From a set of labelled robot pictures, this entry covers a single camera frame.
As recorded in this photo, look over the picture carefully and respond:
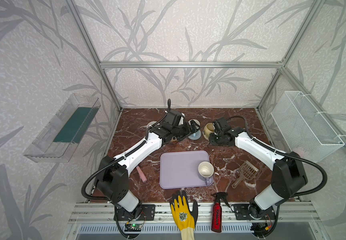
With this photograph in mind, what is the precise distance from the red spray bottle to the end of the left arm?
0.38m

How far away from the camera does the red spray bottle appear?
2.24 feet

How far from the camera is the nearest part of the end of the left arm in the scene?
601mm
